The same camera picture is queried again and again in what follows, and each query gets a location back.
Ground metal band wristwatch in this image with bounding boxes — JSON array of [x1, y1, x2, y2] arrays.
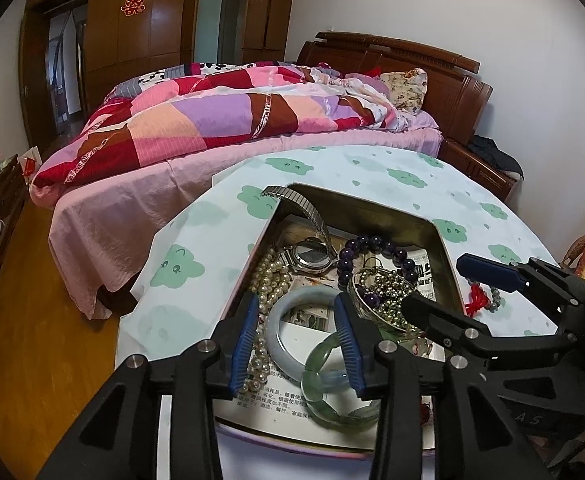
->
[[261, 185, 337, 275]]

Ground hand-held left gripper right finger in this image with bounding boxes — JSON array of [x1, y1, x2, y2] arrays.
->
[[333, 290, 553, 480]]

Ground purple bead bracelet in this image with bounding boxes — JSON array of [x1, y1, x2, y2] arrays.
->
[[336, 233, 419, 308]]

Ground wooden headboard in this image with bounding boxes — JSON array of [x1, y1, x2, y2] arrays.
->
[[297, 31, 493, 146]]

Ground bed with patchwork quilt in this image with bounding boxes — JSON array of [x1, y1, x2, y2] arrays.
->
[[47, 110, 444, 321]]

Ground dark clothes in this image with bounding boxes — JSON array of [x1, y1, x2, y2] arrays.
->
[[467, 135, 525, 180]]

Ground green jade bracelet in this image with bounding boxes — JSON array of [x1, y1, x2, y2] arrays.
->
[[299, 331, 382, 428]]

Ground white jade bangle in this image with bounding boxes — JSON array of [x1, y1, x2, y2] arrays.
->
[[266, 286, 345, 386]]

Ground wooden nightstand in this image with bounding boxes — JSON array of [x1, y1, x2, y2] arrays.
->
[[439, 137, 520, 206]]

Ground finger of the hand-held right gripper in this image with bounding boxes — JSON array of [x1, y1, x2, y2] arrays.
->
[[455, 254, 585, 333], [401, 292, 580, 367]]

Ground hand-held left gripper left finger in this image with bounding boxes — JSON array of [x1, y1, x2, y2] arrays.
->
[[37, 292, 260, 480]]

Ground colourful bag in box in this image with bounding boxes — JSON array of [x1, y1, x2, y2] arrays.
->
[[561, 234, 585, 282]]

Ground metal tin box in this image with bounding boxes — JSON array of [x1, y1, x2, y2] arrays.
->
[[211, 182, 473, 461]]

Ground red knot bead bracelet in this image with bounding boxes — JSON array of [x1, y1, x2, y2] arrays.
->
[[463, 282, 503, 317]]

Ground red and white bag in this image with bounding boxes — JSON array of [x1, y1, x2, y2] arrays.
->
[[18, 146, 44, 185]]

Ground patchwork quilt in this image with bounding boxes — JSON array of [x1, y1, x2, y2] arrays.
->
[[30, 62, 413, 206]]

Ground floral pillow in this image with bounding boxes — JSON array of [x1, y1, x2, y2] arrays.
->
[[379, 68, 428, 111]]

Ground pearl necklace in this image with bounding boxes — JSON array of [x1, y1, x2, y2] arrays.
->
[[242, 245, 293, 395]]

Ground wooden wardrobe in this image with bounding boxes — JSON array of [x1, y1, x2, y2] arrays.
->
[[20, 0, 298, 136]]

